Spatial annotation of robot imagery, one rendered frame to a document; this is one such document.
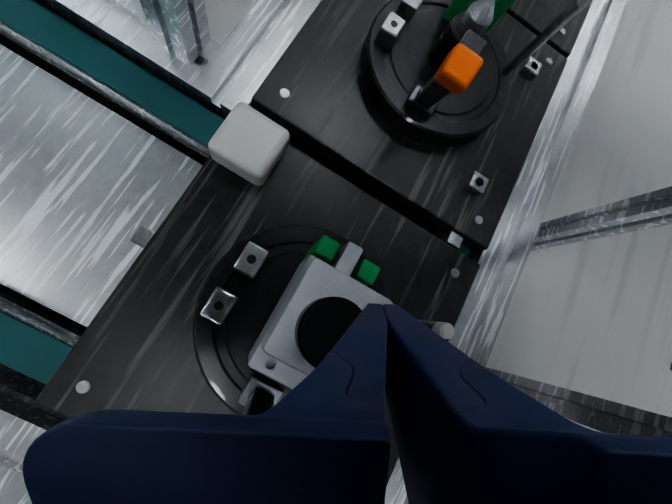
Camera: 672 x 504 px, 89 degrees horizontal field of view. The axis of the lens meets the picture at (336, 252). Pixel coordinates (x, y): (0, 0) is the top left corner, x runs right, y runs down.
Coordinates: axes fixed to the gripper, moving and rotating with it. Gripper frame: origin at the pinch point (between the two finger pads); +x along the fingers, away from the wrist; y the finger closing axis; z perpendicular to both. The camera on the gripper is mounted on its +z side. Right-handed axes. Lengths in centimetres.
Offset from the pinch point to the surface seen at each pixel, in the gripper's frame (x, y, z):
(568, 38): 37.7, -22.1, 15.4
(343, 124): 25.5, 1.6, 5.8
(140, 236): 17.4, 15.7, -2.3
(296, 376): 8.4, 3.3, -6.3
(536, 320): 33.7, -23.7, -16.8
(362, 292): 8.3, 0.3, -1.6
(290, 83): 25.8, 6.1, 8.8
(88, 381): 12.0, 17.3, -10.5
